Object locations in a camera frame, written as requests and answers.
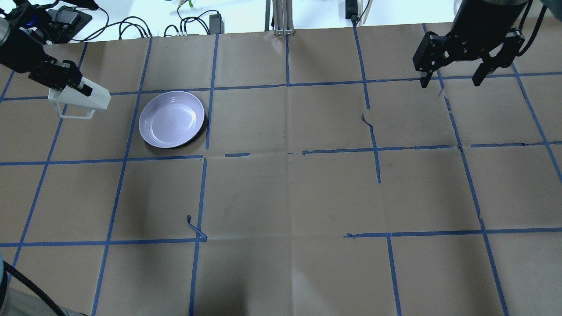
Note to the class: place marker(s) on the black power adapter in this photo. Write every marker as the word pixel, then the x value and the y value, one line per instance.
pixel 216 25

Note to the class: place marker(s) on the black box device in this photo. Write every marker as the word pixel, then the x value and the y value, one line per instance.
pixel 64 24

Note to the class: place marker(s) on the black power brick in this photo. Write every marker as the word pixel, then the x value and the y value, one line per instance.
pixel 351 10

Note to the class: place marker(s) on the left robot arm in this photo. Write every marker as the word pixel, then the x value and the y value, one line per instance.
pixel 23 54

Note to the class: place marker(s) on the lavender plate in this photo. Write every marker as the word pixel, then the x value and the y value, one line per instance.
pixel 171 119

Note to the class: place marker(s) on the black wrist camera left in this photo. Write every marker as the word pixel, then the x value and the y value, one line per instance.
pixel 26 15

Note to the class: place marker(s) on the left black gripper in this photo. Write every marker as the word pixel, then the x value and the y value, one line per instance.
pixel 23 55

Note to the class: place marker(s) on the white faceted cup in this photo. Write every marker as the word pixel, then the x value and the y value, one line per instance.
pixel 98 101

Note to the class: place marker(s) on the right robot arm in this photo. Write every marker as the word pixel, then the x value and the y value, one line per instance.
pixel 553 5

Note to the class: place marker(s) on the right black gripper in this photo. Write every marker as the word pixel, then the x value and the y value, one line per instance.
pixel 476 28

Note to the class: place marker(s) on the aluminium frame post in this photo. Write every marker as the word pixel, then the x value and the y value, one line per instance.
pixel 279 17

